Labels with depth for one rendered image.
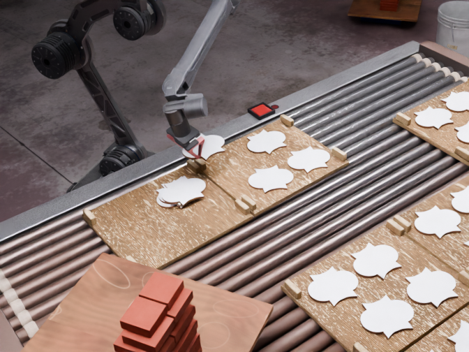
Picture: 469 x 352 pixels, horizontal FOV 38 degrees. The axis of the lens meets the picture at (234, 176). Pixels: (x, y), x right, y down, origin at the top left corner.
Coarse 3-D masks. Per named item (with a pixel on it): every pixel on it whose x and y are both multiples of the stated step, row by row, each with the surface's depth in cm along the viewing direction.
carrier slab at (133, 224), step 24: (144, 192) 222; (216, 192) 220; (96, 216) 214; (120, 216) 213; (144, 216) 213; (168, 216) 212; (192, 216) 212; (216, 216) 211; (240, 216) 211; (120, 240) 204; (144, 240) 204; (168, 240) 204; (192, 240) 203; (144, 264) 196; (168, 264) 197
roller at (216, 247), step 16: (400, 144) 239; (416, 144) 240; (368, 160) 233; (384, 160) 233; (352, 176) 227; (320, 192) 221; (288, 208) 215; (256, 224) 210; (224, 240) 205; (240, 240) 207; (192, 256) 200; (208, 256) 202; (176, 272) 197
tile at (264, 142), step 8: (256, 136) 242; (264, 136) 242; (272, 136) 242; (280, 136) 241; (248, 144) 239; (256, 144) 238; (264, 144) 238; (272, 144) 238; (280, 144) 238; (256, 152) 235; (264, 152) 236
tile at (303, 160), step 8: (296, 152) 234; (304, 152) 233; (312, 152) 233; (320, 152) 233; (288, 160) 230; (296, 160) 230; (304, 160) 230; (312, 160) 230; (320, 160) 230; (328, 160) 230; (296, 168) 227; (304, 168) 226; (312, 168) 226
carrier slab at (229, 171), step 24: (240, 144) 240; (288, 144) 239; (312, 144) 238; (216, 168) 230; (240, 168) 229; (264, 168) 229; (288, 168) 228; (336, 168) 227; (240, 192) 220; (288, 192) 218
